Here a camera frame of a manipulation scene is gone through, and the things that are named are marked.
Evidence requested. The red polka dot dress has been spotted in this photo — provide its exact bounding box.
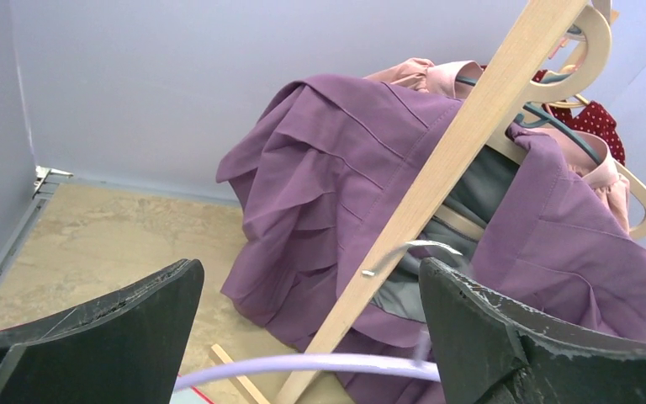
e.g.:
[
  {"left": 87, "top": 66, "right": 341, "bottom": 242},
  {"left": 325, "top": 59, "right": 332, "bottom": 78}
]
[{"left": 541, "top": 94, "right": 626, "bottom": 165}]

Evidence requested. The cream wooden hanger rear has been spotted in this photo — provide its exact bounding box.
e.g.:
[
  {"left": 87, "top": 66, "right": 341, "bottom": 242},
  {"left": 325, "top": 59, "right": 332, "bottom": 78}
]
[{"left": 549, "top": 1, "right": 612, "bottom": 101}]

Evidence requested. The pink pleated skirt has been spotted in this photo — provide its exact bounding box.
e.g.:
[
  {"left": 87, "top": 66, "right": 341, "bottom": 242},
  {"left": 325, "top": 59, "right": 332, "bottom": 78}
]
[{"left": 367, "top": 58, "right": 630, "bottom": 231}]

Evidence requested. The purple pleated skirt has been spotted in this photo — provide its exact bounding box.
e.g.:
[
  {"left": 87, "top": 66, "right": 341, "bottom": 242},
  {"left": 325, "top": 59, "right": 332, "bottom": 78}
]
[{"left": 214, "top": 74, "right": 646, "bottom": 404}]

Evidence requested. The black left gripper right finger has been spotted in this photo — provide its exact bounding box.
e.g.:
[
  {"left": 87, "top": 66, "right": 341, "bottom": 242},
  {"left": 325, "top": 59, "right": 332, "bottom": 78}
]
[{"left": 419, "top": 258, "right": 646, "bottom": 404}]

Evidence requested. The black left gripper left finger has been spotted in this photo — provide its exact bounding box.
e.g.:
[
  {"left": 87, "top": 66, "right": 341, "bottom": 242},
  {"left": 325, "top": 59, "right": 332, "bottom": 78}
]
[{"left": 0, "top": 259, "right": 205, "bottom": 403}]

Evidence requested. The cream wooden hanger front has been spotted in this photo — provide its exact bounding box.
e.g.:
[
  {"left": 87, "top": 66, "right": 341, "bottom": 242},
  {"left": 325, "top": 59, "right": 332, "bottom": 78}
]
[{"left": 432, "top": 4, "right": 646, "bottom": 242}]

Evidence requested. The wooden clothes rack frame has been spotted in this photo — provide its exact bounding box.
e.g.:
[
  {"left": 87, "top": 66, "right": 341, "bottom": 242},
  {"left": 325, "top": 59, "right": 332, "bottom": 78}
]
[{"left": 209, "top": 0, "right": 590, "bottom": 404}]

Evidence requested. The red-edged whiteboard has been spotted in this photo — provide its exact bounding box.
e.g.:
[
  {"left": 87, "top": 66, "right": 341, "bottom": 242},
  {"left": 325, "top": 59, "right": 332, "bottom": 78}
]
[{"left": 169, "top": 387, "right": 214, "bottom": 404}]

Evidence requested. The teal hanger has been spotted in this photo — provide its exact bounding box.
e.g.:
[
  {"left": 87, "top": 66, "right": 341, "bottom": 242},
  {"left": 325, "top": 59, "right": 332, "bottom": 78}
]
[{"left": 456, "top": 73, "right": 604, "bottom": 166}]

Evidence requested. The cream wooden hanger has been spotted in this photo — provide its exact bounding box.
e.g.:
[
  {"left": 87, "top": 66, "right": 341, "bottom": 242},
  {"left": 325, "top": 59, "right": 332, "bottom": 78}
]
[
  {"left": 549, "top": 1, "right": 612, "bottom": 101},
  {"left": 432, "top": 4, "right": 646, "bottom": 242}
]

